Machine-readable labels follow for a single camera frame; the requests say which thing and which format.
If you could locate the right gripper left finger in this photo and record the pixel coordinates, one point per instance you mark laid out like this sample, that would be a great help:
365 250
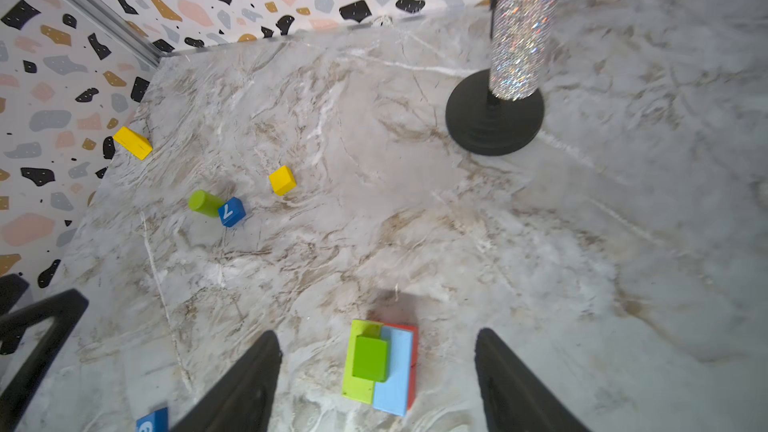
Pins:
242 399

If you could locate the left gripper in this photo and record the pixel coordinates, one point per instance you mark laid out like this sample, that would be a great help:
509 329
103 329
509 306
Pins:
64 309

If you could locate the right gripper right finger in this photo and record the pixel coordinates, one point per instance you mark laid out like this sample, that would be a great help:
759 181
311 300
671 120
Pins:
514 399

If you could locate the lime green block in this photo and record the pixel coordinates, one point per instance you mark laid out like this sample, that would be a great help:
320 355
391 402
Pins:
354 388

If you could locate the light blue block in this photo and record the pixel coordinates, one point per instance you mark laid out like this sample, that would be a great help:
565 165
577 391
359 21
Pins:
391 396

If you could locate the small green cube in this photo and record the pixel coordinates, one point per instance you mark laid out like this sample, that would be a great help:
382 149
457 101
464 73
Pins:
370 359

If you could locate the blue number seven cube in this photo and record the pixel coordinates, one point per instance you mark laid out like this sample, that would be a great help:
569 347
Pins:
232 212

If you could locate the small yellow cube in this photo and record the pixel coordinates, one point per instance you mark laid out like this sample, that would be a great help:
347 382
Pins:
282 181

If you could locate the green cylinder block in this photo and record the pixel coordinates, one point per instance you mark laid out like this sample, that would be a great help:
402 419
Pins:
205 203

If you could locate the yellow flat rectangular block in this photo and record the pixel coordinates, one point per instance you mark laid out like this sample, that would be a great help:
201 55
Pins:
133 142

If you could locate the blue number six cube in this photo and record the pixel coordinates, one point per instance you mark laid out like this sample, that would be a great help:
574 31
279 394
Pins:
156 421

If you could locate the black round microphone stand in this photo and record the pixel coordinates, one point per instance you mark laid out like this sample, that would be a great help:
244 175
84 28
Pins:
483 124

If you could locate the glitter microphone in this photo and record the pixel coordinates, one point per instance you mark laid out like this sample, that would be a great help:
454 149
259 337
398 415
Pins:
519 33

